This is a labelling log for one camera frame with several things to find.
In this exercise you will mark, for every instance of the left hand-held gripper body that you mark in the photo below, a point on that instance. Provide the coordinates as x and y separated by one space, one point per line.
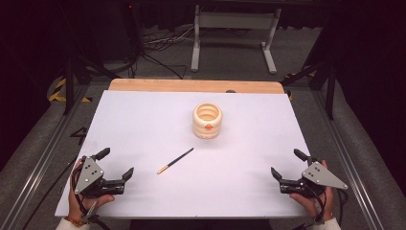
91 174

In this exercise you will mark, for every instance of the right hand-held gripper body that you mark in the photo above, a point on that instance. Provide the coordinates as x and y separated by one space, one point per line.
322 175

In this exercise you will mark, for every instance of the person's left hand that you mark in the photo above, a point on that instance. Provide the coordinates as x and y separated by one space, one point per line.
95 202

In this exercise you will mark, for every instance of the person's right hand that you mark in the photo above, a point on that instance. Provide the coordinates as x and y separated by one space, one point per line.
308 202

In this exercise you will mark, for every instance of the black pen with gold end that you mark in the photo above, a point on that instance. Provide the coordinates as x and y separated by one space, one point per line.
175 160

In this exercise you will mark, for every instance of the white board mat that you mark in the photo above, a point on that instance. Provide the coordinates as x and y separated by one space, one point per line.
191 185

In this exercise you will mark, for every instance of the black tripod stand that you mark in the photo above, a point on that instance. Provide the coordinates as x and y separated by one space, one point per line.
72 80
330 86

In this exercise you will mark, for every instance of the cream ribbed pen holder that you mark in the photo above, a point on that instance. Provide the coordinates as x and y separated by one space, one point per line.
207 127

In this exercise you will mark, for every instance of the person's dark clothing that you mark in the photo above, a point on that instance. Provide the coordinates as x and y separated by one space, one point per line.
198 225

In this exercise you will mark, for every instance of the dark device with red light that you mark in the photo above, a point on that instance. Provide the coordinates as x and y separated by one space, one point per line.
129 19

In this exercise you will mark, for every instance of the aluminium floor rail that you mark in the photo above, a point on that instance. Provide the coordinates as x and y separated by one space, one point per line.
41 159
351 166

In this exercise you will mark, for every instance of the white metal stand frame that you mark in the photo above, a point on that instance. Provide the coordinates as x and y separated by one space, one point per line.
237 20

